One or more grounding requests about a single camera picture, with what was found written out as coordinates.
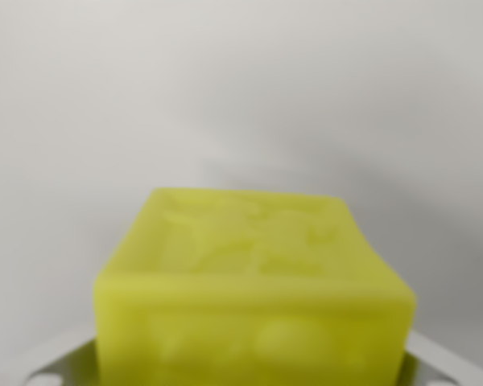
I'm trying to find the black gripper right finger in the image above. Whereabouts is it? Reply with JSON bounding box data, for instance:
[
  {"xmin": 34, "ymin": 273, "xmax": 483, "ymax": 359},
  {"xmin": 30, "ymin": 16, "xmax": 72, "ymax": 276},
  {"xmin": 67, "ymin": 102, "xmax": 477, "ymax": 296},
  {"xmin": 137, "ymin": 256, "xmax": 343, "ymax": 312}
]
[{"xmin": 400, "ymin": 328, "xmax": 483, "ymax": 386}]

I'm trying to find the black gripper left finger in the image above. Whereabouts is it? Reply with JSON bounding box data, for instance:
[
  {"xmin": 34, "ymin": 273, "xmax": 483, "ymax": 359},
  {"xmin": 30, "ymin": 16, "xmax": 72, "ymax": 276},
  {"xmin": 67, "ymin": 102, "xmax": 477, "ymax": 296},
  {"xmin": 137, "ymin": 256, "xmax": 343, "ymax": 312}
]
[{"xmin": 22, "ymin": 327, "xmax": 102, "ymax": 386}]

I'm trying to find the yellow embossed cube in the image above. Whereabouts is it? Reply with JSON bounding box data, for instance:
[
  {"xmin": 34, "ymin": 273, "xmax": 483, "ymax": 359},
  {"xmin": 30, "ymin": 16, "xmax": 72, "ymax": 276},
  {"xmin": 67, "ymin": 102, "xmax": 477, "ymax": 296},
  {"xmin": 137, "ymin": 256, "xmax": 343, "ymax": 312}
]
[{"xmin": 93, "ymin": 187, "xmax": 419, "ymax": 386}]

